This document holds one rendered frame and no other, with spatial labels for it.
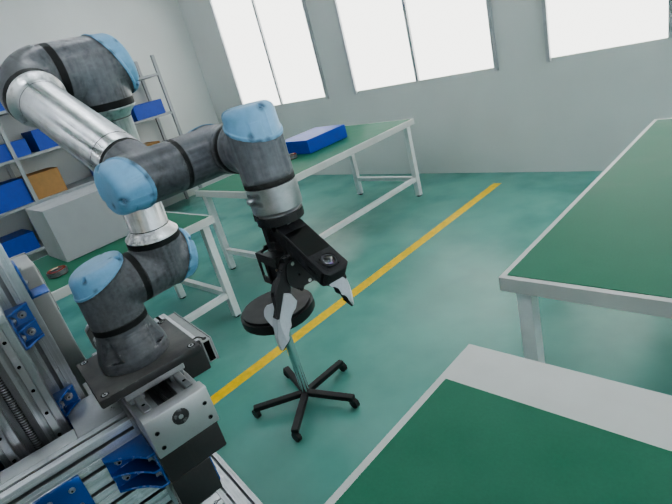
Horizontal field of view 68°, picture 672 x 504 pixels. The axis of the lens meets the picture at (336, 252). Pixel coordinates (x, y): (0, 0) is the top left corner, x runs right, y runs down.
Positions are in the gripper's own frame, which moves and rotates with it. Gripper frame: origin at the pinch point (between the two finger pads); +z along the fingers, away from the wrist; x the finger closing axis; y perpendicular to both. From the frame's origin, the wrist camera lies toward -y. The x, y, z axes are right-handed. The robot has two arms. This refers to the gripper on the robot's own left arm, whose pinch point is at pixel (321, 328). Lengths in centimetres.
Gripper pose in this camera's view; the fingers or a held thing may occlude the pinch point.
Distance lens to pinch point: 79.5
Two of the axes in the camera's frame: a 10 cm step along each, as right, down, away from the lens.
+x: -7.5, 4.2, -5.1
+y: -6.1, -1.6, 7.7
